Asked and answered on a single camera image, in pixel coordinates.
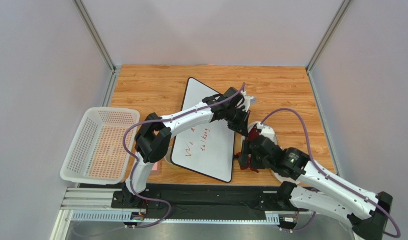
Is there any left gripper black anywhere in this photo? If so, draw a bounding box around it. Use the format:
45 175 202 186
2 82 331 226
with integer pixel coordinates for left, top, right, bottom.
224 107 251 138

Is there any dark red bra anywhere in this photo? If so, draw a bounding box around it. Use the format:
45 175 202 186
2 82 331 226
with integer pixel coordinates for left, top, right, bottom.
233 125 259 173

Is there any white mesh laundry bag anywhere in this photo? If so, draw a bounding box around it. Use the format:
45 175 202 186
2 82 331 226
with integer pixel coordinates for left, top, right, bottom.
240 121 301 185

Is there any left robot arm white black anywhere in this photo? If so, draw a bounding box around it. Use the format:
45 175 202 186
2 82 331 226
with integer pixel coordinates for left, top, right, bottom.
122 86 250 206

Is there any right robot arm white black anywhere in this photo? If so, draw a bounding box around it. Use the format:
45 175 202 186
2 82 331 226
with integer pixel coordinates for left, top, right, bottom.
238 135 393 240

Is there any whiteboard with red writing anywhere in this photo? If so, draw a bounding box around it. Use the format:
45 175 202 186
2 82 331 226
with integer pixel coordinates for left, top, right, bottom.
170 77 237 184

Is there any pink eraser block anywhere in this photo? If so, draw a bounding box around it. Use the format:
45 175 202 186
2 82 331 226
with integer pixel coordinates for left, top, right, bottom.
151 162 161 175

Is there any white plastic basket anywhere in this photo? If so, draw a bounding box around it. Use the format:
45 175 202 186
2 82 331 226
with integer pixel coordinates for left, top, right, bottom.
60 107 140 186

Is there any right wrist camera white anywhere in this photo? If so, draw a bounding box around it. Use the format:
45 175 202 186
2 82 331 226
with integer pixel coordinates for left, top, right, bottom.
256 123 278 144

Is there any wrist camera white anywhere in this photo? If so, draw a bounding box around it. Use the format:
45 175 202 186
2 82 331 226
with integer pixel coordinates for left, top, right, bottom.
242 93 257 111
256 123 278 144

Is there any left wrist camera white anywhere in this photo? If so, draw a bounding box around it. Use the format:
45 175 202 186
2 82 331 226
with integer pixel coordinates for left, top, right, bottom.
242 93 257 111

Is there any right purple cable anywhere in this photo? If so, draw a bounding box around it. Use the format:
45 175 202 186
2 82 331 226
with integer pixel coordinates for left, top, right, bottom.
259 108 401 240

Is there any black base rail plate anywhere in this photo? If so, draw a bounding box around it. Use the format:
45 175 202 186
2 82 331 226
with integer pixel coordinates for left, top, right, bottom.
111 183 297 221

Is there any aluminium frame rail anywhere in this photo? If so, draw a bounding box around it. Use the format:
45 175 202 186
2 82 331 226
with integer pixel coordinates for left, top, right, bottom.
49 186 371 240

